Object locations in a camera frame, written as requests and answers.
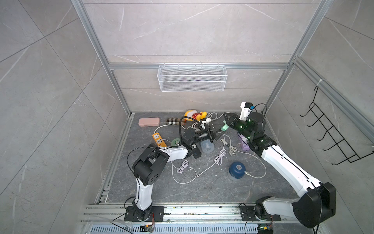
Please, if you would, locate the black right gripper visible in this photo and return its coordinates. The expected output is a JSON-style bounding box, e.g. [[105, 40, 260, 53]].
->
[[224, 113, 254, 142]]

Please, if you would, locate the green usb charger cube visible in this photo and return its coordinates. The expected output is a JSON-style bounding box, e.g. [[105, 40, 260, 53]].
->
[[221, 124, 229, 132]]

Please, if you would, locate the blue meat grinder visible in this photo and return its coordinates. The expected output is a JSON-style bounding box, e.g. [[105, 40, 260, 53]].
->
[[200, 139, 215, 154], [228, 161, 246, 180]]

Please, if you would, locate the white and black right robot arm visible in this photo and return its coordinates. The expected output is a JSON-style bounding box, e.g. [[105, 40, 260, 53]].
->
[[222, 102, 337, 232]]

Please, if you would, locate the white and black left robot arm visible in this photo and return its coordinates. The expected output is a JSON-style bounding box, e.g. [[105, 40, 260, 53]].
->
[[131, 116, 227, 221]]

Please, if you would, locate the green meat grinder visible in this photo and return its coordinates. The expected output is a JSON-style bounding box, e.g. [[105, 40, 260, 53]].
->
[[171, 138, 180, 148]]

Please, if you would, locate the yellow duck plush toy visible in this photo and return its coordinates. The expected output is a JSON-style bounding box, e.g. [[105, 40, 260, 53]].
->
[[184, 110, 207, 121]]

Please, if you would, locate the black power strip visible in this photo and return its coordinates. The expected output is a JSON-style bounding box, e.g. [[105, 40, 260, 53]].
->
[[191, 148, 202, 159]]

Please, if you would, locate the purple power strip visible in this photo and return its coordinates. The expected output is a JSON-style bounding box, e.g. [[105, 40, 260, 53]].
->
[[238, 134, 250, 152]]

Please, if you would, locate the brown plaid pouch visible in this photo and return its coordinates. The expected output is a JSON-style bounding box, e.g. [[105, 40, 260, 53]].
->
[[166, 118, 187, 125]]

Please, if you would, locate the orange power strip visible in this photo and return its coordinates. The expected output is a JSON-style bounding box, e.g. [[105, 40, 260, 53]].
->
[[152, 133, 167, 148]]

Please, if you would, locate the pink rectangular case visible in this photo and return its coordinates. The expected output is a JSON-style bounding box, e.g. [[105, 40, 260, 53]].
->
[[138, 118, 160, 127]]

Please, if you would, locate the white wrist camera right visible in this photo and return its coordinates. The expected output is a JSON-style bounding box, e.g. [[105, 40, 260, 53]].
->
[[239, 102, 254, 121]]

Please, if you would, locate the white coiled usb cable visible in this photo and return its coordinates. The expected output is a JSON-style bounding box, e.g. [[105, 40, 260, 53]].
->
[[170, 159, 199, 185]]

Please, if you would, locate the white wire mesh basket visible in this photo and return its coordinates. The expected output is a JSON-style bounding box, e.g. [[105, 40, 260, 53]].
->
[[157, 65, 228, 92]]

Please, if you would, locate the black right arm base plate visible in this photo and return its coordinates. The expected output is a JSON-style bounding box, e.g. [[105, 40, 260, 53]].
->
[[238, 203, 281, 221]]

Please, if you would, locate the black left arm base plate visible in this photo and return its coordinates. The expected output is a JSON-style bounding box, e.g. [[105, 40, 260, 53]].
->
[[124, 205, 165, 222]]

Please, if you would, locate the black wire hook rack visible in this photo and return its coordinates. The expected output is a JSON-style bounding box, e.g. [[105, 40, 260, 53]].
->
[[300, 86, 374, 166]]

